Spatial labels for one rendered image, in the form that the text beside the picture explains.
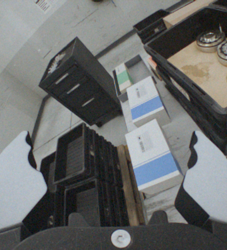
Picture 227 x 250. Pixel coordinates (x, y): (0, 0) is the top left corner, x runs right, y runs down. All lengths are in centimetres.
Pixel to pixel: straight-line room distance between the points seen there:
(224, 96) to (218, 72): 9
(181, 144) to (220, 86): 22
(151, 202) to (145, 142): 19
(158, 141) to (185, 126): 15
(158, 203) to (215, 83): 39
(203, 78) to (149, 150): 27
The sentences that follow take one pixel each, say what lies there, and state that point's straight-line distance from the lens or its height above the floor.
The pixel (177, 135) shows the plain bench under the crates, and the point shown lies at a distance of 55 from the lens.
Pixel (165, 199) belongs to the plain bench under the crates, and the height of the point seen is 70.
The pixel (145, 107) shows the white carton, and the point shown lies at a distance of 55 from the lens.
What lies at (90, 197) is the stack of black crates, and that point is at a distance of 110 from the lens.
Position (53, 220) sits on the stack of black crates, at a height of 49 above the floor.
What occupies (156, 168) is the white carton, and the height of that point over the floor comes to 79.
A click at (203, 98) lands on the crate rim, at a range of 32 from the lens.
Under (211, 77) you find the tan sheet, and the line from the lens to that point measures 50.
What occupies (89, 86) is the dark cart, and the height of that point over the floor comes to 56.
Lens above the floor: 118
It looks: 41 degrees down
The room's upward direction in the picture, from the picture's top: 48 degrees counter-clockwise
